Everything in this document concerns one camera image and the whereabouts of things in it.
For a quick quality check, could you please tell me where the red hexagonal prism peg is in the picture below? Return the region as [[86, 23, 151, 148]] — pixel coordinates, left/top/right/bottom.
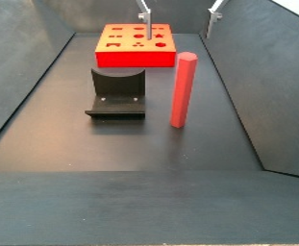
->
[[170, 52, 198, 128]]

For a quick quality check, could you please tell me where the orange shape-sorting board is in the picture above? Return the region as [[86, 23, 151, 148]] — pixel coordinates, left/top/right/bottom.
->
[[95, 24, 177, 67]]

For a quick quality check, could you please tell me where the black curved holder bracket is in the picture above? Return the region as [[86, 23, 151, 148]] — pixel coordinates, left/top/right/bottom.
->
[[85, 69, 146, 119]]

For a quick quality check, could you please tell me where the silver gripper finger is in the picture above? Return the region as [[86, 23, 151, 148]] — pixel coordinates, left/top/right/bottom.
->
[[137, 0, 151, 40], [206, 0, 228, 37]]

